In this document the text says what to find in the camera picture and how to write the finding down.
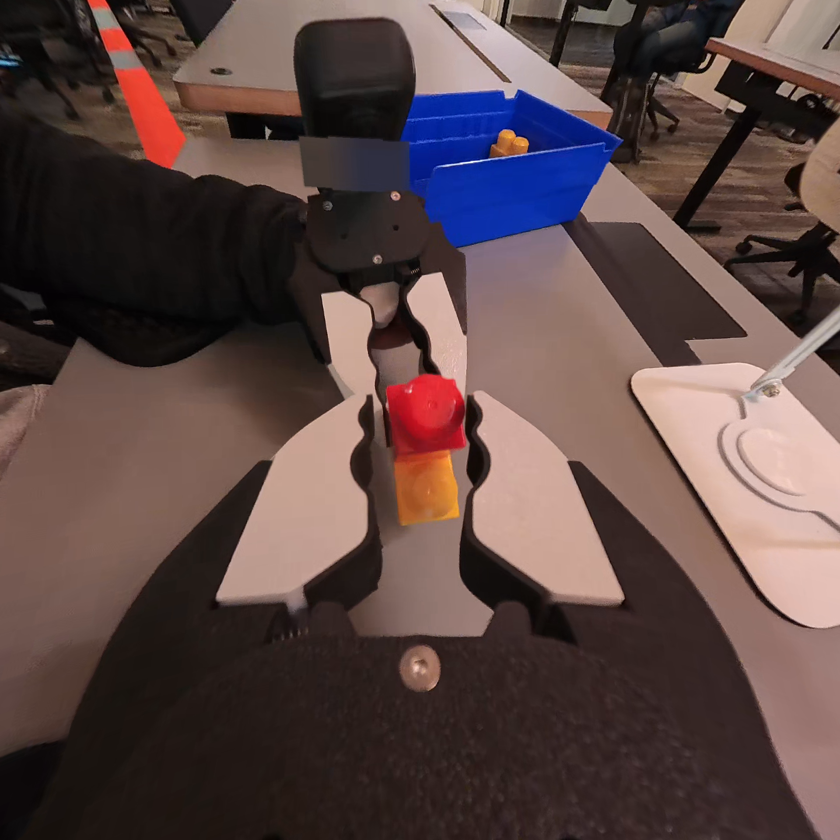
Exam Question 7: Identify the black office chair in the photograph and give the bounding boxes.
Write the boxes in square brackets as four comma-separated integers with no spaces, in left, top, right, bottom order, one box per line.
[617,0,716,135]

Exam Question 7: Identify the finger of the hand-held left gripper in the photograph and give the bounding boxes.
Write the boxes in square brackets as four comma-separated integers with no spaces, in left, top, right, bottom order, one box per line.
[322,290,389,409]
[400,273,469,398]

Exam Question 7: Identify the red single-stud block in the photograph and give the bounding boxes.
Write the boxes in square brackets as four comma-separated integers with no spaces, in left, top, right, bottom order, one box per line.
[385,374,469,458]

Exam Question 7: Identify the beige office chair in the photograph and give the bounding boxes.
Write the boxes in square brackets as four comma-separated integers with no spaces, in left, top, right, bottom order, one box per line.
[724,118,840,329]

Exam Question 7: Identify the person's left forearm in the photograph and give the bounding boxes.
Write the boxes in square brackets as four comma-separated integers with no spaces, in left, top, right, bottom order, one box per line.
[0,108,311,367]

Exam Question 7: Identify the white document stand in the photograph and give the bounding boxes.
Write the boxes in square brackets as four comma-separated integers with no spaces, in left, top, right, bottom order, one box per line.
[630,305,840,630]

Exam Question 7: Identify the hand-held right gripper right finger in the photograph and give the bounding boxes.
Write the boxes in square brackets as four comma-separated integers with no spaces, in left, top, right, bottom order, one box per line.
[459,390,626,609]

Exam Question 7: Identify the person's grey garment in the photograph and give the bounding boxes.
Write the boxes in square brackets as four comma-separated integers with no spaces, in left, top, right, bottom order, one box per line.
[0,384,52,476]

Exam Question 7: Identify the black backpack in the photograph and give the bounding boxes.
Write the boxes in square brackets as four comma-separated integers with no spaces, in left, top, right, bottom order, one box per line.
[607,72,652,165]

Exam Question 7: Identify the grey wood-edged desk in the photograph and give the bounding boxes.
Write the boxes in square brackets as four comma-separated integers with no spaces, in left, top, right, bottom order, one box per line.
[172,0,614,132]
[672,36,840,232]

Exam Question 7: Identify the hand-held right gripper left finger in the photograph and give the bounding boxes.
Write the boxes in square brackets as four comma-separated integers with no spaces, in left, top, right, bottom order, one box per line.
[215,394,383,616]

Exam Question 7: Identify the orange traffic cone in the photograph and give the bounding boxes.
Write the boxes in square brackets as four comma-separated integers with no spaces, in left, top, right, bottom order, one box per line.
[87,0,186,169]

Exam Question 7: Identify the blue plastic bin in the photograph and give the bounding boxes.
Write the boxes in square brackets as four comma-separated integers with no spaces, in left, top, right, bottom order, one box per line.
[399,89,624,249]

